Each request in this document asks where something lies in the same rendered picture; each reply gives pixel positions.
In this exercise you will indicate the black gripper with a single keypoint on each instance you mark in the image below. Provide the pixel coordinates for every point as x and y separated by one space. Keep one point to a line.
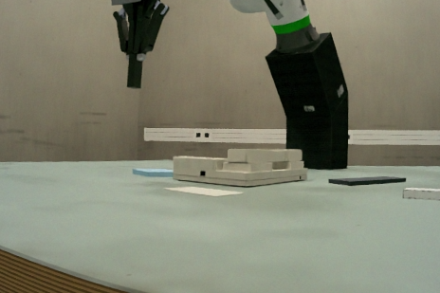
141 26

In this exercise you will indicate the white paper sheet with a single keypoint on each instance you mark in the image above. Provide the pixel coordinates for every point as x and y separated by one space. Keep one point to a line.
203 191

